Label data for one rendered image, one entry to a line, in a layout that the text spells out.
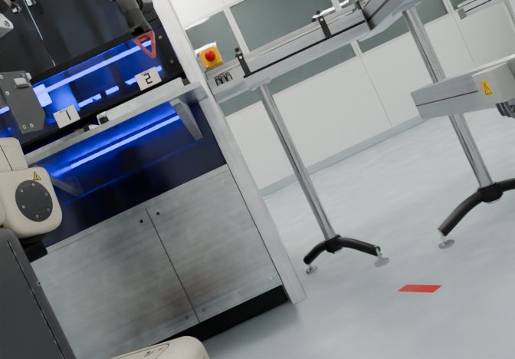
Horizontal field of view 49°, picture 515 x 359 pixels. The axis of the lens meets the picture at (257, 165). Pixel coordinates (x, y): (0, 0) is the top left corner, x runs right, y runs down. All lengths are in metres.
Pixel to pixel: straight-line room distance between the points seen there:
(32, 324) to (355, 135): 6.00
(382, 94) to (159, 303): 5.16
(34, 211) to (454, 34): 6.38
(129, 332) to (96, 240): 0.38
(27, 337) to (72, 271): 1.19
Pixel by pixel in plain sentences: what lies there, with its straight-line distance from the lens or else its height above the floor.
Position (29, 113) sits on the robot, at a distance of 1.52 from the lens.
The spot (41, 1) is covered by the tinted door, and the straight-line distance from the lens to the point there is 2.36.
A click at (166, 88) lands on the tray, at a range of 1.81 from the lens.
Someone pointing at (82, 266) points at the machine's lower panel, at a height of 0.48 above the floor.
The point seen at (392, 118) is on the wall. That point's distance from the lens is 7.00.
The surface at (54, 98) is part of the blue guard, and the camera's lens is 2.28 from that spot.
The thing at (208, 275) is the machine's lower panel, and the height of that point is 0.24.
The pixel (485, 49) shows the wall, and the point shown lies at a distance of 7.45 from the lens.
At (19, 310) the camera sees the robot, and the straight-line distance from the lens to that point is 1.13.
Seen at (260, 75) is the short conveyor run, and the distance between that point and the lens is 2.28.
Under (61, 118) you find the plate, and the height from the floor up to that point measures 1.02.
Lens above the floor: 0.63
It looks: 2 degrees down
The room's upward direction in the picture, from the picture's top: 25 degrees counter-clockwise
